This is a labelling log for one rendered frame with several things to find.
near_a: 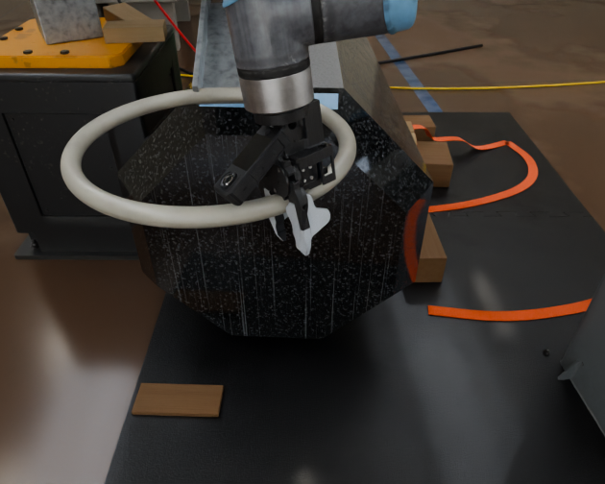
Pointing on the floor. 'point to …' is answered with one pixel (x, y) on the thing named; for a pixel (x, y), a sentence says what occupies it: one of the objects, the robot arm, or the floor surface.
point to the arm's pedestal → (602, 356)
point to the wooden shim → (179, 399)
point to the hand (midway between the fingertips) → (289, 242)
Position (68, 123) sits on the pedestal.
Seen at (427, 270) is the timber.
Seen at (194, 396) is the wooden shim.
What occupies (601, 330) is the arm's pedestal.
